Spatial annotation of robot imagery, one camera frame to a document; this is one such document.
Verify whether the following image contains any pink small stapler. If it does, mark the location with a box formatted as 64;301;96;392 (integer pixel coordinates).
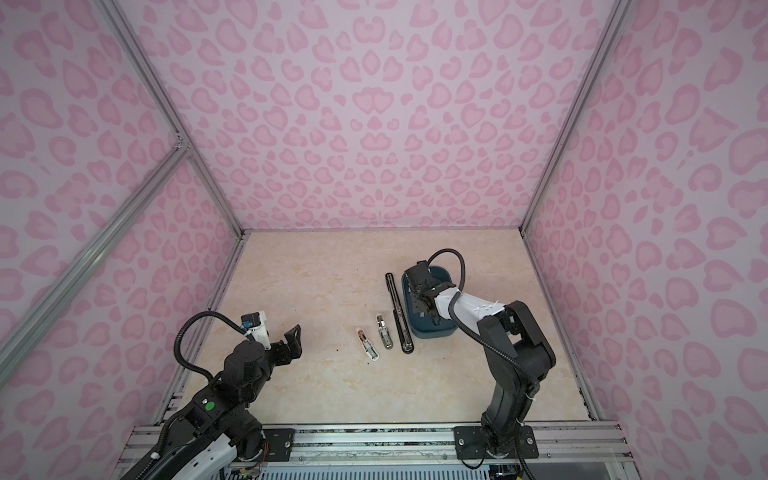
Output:
356;329;380;361

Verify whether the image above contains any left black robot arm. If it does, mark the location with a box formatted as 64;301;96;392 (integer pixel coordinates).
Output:
123;325;302;479

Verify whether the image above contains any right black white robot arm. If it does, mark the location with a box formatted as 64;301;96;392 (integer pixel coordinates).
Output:
402;261;556;460

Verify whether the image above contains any teal plastic tray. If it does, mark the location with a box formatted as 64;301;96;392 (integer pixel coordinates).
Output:
401;273;457;339

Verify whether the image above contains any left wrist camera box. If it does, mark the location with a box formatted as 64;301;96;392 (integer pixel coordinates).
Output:
241;311;271;350

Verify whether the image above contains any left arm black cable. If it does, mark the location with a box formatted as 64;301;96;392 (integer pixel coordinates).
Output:
173;310;246;382

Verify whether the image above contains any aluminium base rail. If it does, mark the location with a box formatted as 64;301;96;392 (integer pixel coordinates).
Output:
112;421;639;479

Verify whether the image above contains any aluminium frame diagonal bar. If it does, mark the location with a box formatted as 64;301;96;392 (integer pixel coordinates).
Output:
1;141;189;385

